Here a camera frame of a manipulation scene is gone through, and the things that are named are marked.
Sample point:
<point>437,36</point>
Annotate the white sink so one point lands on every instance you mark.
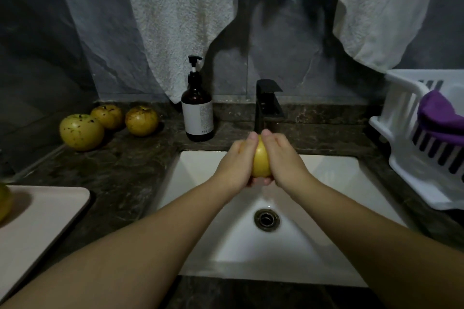
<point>326,247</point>

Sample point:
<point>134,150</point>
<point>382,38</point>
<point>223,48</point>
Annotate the purple cloth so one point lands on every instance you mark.
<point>439,118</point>

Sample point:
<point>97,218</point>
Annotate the person's left forearm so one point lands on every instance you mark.
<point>109,258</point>

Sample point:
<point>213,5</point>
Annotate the black faucet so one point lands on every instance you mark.
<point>267,101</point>

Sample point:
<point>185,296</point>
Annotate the white hanging towel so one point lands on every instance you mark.
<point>174,15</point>

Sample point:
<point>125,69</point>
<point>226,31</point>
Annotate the person's right forearm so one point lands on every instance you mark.
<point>391,243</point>

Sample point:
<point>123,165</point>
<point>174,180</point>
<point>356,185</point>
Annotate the metal sink drain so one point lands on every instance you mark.
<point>267,219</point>

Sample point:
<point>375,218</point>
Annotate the person's left hand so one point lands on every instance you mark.
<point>236,164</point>

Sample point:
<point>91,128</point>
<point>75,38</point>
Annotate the person's right hand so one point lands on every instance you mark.
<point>286,164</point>

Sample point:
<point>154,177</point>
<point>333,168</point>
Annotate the spotted yellow apple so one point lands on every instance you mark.
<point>261,160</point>
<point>4,200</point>

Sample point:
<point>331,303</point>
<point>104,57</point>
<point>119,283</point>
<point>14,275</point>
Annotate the white plastic basket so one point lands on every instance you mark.
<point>395,117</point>

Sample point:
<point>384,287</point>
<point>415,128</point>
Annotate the dark soap pump bottle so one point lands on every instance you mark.
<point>197,109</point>

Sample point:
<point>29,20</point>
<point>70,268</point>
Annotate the group of yellow apples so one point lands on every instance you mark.
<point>81,132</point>

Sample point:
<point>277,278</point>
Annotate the beige plastic tray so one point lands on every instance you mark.
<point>36,229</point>

